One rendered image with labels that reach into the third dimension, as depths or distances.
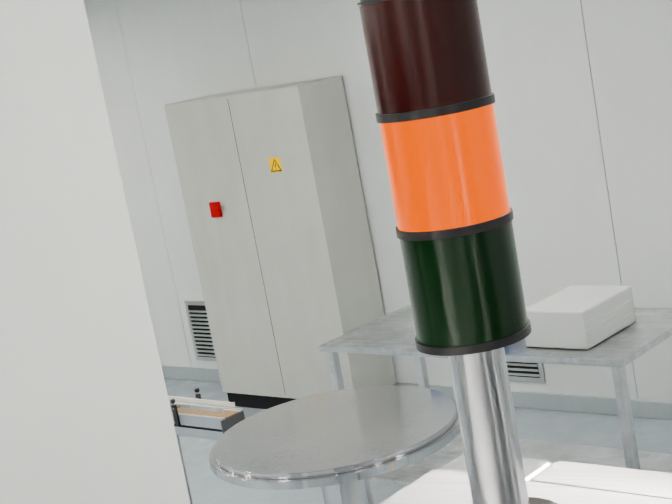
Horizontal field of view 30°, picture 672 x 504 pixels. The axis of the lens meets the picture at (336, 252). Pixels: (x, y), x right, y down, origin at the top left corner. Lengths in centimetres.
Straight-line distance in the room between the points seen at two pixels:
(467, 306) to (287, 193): 704
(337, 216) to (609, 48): 197
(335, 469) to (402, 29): 373
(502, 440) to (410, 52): 17
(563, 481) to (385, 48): 25
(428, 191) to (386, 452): 375
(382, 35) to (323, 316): 711
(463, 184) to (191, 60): 807
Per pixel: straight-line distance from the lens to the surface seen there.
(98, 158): 217
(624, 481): 64
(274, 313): 790
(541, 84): 683
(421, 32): 51
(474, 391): 55
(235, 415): 502
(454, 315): 53
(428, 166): 51
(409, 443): 430
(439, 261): 52
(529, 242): 707
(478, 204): 52
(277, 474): 426
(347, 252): 757
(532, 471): 67
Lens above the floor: 234
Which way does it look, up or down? 10 degrees down
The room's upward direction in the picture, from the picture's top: 10 degrees counter-clockwise
